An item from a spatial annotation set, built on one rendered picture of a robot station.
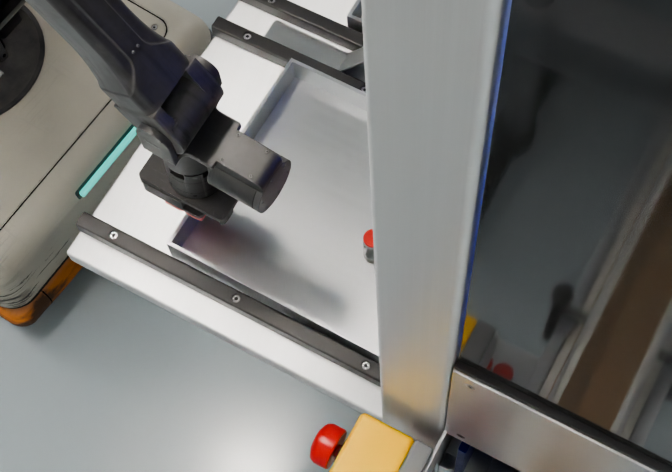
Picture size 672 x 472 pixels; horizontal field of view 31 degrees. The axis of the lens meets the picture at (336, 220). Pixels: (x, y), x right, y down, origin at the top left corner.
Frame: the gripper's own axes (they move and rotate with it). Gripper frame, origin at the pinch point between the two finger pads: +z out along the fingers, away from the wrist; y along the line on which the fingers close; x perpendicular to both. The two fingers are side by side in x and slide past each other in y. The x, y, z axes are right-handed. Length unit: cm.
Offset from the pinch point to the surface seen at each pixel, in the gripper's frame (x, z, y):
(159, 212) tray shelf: -2.0, 2.8, -4.9
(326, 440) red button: -17.9, -12.7, 25.2
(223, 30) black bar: 20.5, 1.1, -10.2
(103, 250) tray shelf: -8.8, 3.0, -7.9
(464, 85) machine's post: -12, -73, 29
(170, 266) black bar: -7.4, 0.4, 0.2
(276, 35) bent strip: 23.7, 2.5, -5.0
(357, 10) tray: 29.8, -0.3, 2.4
